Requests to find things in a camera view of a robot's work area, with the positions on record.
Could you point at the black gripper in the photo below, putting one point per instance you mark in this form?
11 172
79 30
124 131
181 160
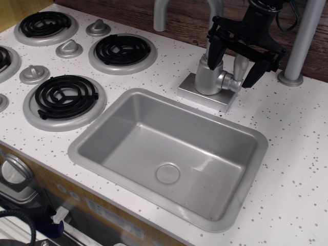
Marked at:
248 37

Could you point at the silver faucet lever handle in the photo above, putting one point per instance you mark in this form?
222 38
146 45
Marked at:
241 64

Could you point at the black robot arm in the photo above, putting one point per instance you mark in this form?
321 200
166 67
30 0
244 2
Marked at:
249 38

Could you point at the silver toy faucet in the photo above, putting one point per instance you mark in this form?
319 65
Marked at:
216 88

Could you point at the grey support pole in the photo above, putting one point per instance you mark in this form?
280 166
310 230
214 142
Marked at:
291 76

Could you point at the grey toy sink basin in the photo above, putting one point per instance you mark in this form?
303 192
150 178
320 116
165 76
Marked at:
195 165

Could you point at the back right stove burner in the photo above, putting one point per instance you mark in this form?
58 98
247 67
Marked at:
122 54

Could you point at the top grey stove knob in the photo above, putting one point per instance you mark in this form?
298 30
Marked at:
98 28

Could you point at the grey stove knob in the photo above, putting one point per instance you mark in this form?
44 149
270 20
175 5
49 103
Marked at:
34 75
69 49
98 28

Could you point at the middle grey stove knob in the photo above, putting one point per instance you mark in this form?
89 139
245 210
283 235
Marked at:
69 49

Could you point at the front right stove burner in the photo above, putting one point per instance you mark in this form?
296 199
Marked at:
64 103

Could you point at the back left stove burner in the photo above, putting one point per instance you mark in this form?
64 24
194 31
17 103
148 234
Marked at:
45 28

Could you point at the lower grey stove knob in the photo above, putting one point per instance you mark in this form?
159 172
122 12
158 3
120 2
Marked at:
34 75

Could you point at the left edge stove burner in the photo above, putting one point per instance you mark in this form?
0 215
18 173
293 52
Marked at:
10 63

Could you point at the left edge grey knob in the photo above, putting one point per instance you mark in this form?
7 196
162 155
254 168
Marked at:
3 102

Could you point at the silver oven dial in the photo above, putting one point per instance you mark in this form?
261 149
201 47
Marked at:
15 174

